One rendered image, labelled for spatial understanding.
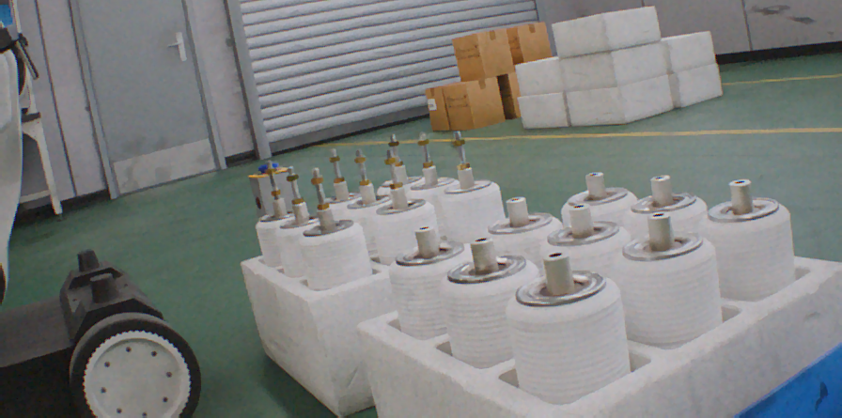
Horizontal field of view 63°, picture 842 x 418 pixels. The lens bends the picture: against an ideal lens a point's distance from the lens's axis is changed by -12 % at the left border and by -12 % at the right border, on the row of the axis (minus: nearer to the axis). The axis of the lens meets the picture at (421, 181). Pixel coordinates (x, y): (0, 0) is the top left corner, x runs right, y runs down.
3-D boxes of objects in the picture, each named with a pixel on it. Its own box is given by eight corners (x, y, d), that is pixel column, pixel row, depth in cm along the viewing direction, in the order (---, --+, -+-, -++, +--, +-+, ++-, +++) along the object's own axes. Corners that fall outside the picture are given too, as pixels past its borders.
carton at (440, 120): (467, 121, 554) (459, 81, 550) (485, 120, 533) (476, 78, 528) (431, 131, 541) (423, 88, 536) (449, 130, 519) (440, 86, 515)
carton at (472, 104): (506, 121, 499) (496, 75, 494) (475, 129, 488) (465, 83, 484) (480, 122, 525) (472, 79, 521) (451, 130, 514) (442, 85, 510)
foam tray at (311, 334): (340, 419, 103) (308, 301, 101) (264, 353, 138) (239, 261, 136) (562, 329, 120) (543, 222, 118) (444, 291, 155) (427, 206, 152)
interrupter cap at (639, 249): (662, 269, 61) (662, 260, 61) (605, 257, 68) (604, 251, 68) (720, 241, 65) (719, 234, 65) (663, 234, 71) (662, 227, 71)
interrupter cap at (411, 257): (414, 272, 78) (413, 266, 78) (384, 263, 84) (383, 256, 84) (477, 252, 81) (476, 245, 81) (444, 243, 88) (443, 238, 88)
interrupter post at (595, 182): (597, 204, 91) (592, 177, 90) (584, 202, 93) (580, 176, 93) (612, 198, 92) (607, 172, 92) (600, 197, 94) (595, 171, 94)
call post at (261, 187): (295, 332, 147) (257, 178, 143) (285, 325, 153) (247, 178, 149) (328, 322, 150) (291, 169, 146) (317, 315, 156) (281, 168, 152)
